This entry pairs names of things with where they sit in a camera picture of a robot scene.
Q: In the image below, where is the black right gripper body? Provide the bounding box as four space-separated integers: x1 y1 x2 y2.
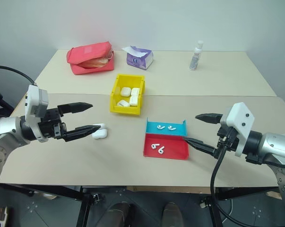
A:
213 125 240 159

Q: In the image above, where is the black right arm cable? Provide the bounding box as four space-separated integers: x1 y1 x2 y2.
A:
209 133 242 227

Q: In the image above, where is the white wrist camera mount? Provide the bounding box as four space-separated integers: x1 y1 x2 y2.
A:
25 84 50 142
219 102 255 158

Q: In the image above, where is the thin white cable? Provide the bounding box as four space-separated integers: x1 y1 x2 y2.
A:
221 198 235 223

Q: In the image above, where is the purple tissue pack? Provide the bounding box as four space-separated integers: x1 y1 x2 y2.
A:
121 45 154 71

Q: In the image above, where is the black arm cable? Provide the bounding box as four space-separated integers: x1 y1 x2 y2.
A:
209 133 242 227
0 65 37 87

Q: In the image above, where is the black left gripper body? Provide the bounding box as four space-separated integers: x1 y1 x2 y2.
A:
39 107 68 140

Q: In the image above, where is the black metal table frame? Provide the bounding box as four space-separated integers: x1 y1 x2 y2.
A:
0 184 285 227

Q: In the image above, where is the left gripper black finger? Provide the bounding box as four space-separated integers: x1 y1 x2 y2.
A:
61 124 102 143
58 102 94 117

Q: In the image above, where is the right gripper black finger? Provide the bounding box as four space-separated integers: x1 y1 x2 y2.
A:
182 136 216 157
195 113 225 125

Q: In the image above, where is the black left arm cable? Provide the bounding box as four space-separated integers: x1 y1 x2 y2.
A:
0 65 37 87

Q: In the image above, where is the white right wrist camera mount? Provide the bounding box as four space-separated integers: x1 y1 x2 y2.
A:
219 102 255 158

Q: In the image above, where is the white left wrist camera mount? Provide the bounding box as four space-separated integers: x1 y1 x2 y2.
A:
25 84 50 142

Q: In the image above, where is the red plastic tray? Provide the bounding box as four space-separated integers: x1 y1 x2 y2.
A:
143 133 190 161

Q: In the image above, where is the yellow plastic bin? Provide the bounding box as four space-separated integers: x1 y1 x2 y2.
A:
109 73 147 117

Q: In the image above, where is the blue plastic tray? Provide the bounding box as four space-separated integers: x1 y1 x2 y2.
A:
146 117 188 137

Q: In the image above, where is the dark rounded shape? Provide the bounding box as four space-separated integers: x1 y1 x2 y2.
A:
161 202 183 227
106 202 133 227

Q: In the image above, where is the red fabric zip pouch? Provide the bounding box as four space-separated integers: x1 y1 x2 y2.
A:
66 41 115 76

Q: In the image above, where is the clear sanitizer bottle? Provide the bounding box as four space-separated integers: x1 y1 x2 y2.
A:
189 40 204 71

